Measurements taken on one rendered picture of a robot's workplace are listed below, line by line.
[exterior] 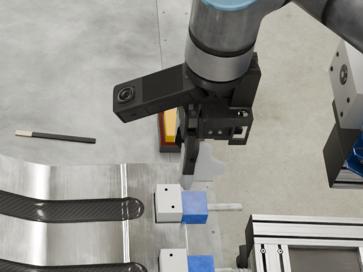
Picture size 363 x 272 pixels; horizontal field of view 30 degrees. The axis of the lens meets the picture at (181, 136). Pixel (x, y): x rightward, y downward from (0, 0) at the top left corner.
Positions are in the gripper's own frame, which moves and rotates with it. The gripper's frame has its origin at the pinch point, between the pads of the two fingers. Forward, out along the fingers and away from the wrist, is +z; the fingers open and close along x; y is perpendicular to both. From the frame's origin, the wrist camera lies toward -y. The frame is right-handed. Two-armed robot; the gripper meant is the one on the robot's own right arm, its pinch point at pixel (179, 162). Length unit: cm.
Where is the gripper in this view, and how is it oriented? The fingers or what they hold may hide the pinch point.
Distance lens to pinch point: 92.4
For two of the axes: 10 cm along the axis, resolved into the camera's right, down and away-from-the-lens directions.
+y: 9.9, 0.0, 1.4
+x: -0.8, -7.9, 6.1
